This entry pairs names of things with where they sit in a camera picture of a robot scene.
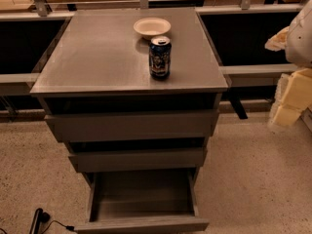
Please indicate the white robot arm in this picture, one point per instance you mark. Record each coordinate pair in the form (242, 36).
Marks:
(298, 48)

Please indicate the grey open bottom drawer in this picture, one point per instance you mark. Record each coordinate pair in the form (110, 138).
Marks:
(143, 202)

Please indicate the grey drawer cabinet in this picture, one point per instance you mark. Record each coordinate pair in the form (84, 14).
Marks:
(101, 65)

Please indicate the white paper bowl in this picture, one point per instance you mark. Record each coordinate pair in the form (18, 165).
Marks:
(148, 28)

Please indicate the blue pepsi can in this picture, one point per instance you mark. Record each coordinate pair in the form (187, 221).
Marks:
(160, 57)

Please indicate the grey middle drawer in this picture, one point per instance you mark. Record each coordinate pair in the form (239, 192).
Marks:
(134, 160)

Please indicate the grey top drawer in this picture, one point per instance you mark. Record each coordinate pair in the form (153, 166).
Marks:
(132, 126)

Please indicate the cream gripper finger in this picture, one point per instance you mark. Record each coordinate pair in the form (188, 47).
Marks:
(293, 95)
(278, 41)

